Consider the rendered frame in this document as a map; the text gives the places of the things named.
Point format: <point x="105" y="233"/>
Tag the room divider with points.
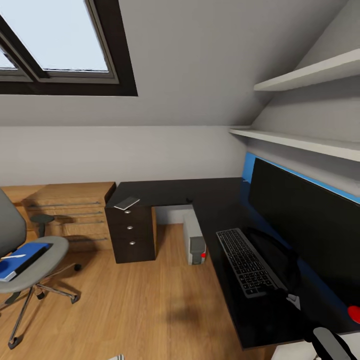
<point x="249" y="166"/>

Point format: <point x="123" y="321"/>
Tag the swivel chair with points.
<point x="13" y="234"/>

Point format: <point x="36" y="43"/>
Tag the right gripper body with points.
<point x="283" y="308"/>

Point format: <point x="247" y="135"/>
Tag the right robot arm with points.
<point x="327" y="344"/>

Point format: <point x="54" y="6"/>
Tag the folder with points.
<point x="11" y="266"/>

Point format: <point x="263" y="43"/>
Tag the keyboard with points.
<point x="249" y="266"/>

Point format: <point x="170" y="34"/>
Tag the monitor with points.
<point x="320" y="225"/>

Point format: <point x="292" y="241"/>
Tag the notebook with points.
<point x="127" y="203"/>

